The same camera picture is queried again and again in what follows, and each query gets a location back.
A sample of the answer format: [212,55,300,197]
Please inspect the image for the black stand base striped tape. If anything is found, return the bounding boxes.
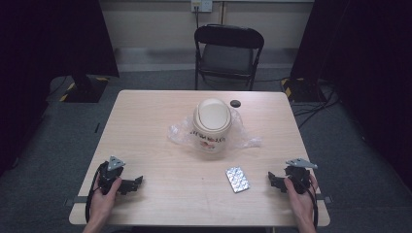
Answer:
[280,77,326,104]
[58,72,110,104]

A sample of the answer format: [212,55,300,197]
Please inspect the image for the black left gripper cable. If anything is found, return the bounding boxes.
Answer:
[85,163,106,224]

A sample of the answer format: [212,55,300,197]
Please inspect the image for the clear plastic bag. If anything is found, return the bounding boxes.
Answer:
[166,107,263,150]

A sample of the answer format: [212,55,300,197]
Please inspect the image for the black plugged wall cable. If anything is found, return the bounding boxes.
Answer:
[193,5,201,31]

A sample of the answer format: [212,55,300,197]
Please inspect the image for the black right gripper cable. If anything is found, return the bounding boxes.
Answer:
[299,181,320,229]

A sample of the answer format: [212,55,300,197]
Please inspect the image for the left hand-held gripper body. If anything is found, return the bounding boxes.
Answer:
[97,155,126,195]

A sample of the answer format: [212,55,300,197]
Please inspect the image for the person's right hand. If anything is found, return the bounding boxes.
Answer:
[284,174,320,225]

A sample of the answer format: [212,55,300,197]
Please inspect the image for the silver pill blister pack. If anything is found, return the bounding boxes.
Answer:
[224,166,252,194]

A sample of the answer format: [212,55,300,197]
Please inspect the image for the white wall power outlet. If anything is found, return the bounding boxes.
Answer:
[190,0,214,14]

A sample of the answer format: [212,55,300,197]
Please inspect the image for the black folding chair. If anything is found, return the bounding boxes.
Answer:
[193,23,265,92]

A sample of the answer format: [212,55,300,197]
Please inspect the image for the black floor cables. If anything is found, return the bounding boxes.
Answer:
[292,81,340,130]

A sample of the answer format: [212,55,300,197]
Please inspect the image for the cream ceramic jar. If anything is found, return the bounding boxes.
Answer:
[191,97,233,161]

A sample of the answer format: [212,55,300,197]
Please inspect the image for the person's left hand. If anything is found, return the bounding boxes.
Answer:
[88,177,122,223]

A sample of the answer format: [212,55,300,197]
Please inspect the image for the dark curtain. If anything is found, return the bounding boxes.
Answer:
[0,0,120,178]
[290,0,412,192]

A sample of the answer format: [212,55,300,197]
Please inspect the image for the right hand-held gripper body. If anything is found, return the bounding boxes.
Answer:
[284,157,319,195]

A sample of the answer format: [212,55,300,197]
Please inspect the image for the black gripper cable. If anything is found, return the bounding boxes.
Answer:
[299,181,320,229]
[85,163,106,224]

